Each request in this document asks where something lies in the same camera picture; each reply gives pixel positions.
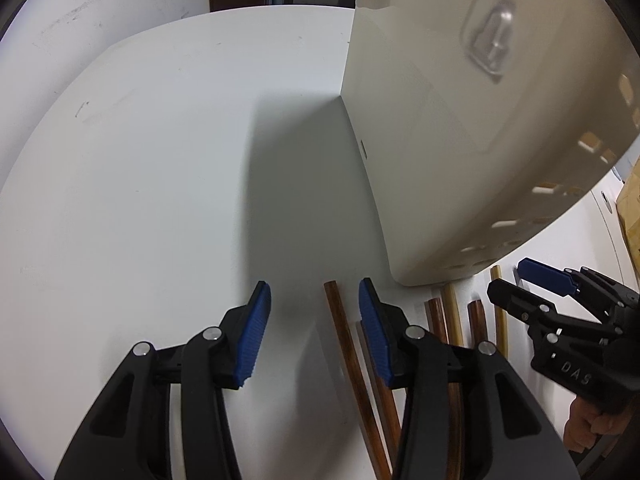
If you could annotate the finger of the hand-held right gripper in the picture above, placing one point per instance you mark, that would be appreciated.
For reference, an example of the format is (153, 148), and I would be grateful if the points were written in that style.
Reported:
(545, 274)
(520, 302)

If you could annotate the person's right hand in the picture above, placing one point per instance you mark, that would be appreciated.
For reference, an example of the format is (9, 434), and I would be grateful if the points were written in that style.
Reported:
(585, 420)

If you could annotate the cream plastic utensil holder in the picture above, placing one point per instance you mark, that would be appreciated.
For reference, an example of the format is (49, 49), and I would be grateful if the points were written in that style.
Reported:
(425, 160)

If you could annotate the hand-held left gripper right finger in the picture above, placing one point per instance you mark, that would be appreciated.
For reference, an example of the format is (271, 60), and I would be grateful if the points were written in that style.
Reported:
(372, 330)

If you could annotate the brown paper bag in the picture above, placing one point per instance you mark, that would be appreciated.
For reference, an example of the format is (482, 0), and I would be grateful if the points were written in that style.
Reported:
(631, 210)

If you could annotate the clear adhesive hook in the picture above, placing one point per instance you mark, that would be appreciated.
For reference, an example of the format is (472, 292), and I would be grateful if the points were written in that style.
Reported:
(492, 30)

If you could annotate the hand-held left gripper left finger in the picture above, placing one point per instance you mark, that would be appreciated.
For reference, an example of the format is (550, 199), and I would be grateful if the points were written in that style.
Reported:
(255, 330)

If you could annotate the light bamboo chopstick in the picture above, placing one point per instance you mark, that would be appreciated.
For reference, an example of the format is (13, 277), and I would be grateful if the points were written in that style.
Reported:
(500, 320)
(452, 315)

